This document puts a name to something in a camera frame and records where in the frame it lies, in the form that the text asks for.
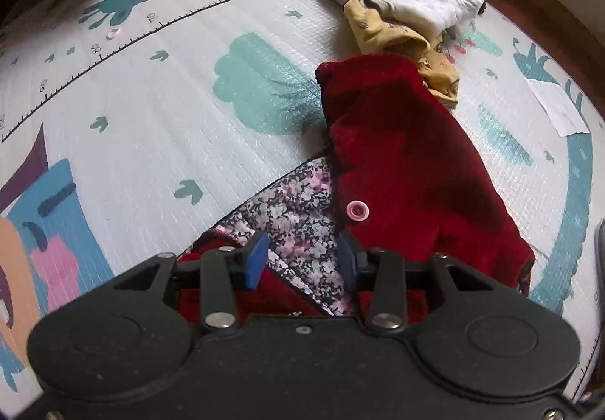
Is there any yellow printed garment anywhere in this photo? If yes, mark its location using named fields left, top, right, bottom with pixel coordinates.
left=343, top=0, right=461, bottom=109

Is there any printed play mat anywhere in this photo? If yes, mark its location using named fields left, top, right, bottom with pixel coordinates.
left=0, top=0, right=605, bottom=406

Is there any red jacket with floral lining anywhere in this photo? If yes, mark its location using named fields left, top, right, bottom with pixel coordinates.
left=178, top=53, right=536, bottom=317

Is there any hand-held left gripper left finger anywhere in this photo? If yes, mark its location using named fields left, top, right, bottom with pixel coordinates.
left=112, top=231, right=270, bottom=332

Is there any white paper sheet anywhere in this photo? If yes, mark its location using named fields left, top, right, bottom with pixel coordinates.
left=526, top=78, right=591, bottom=137

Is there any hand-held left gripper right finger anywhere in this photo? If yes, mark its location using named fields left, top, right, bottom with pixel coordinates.
left=339, top=231, right=513, bottom=336

